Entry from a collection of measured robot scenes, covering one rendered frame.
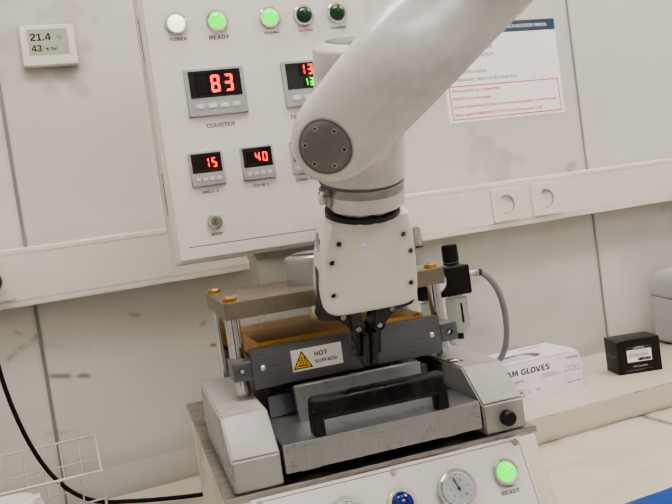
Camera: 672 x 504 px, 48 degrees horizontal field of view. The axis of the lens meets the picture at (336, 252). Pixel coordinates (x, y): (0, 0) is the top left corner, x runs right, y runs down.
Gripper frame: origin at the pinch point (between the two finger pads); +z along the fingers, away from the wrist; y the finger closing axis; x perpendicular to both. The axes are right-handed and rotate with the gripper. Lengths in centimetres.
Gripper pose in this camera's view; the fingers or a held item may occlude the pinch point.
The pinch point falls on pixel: (365, 343)
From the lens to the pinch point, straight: 81.2
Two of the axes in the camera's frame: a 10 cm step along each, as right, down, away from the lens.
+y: 9.5, -1.5, 2.7
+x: -3.1, -3.5, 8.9
